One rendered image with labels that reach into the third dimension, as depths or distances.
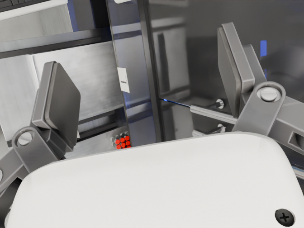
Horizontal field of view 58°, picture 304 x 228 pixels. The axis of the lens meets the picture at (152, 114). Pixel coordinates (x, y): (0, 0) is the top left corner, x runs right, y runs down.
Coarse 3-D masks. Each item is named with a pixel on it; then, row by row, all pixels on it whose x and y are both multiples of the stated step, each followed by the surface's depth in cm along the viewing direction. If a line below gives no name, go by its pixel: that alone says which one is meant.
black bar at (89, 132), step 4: (104, 124) 111; (108, 124) 110; (112, 124) 111; (116, 124) 112; (92, 128) 108; (96, 128) 108; (100, 128) 108; (104, 128) 110; (108, 128) 110; (84, 132) 106; (88, 132) 106; (92, 132) 107; (96, 132) 108; (80, 136) 104; (84, 136) 105
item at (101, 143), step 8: (112, 128) 111; (120, 128) 116; (88, 136) 107; (96, 136) 106; (104, 136) 112; (112, 136) 114; (80, 144) 107; (88, 144) 109; (96, 144) 111; (104, 144) 113; (72, 152) 106; (80, 152) 108; (88, 152) 110; (96, 152) 112
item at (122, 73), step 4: (120, 68) 95; (124, 68) 93; (120, 72) 96; (124, 72) 94; (120, 76) 97; (124, 76) 95; (120, 80) 98; (124, 80) 95; (120, 84) 99; (124, 84) 96; (124, 88) 97; (128, 88) 95; (128, 92) 96
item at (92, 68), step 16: (64, 48) 95; (80, 48) 99; (96, 48) 103; (112, 48) 106; (32, 64) 89; (64, 64) 97; (80, 64) 100; (96, 64) 104; (112, 64) 108; (80, 80) 102; (96, 80) 105; (112, 80) 109; (96, 96) 107; (112, 96) 111; (80, 112) 104; (96, 112) 107
